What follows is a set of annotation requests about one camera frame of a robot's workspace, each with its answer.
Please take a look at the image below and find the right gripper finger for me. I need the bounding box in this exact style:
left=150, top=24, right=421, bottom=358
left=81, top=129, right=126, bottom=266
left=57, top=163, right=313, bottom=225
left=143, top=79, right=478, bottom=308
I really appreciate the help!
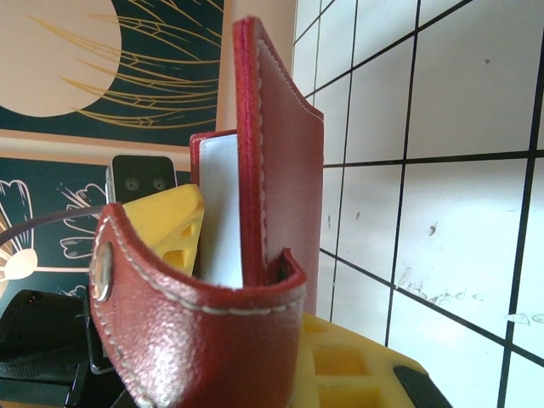
left=292, top=312, right=452, bottom=408

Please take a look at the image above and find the red leather card holder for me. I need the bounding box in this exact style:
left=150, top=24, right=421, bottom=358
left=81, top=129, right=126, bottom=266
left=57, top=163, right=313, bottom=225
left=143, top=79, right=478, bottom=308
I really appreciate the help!
left=88, top=14, right=327, bottom=408

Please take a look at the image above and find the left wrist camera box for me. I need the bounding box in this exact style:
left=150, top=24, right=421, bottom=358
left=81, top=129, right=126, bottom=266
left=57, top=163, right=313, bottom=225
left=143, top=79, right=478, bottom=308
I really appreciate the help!
left=105, top=153, right=178, bottom=206

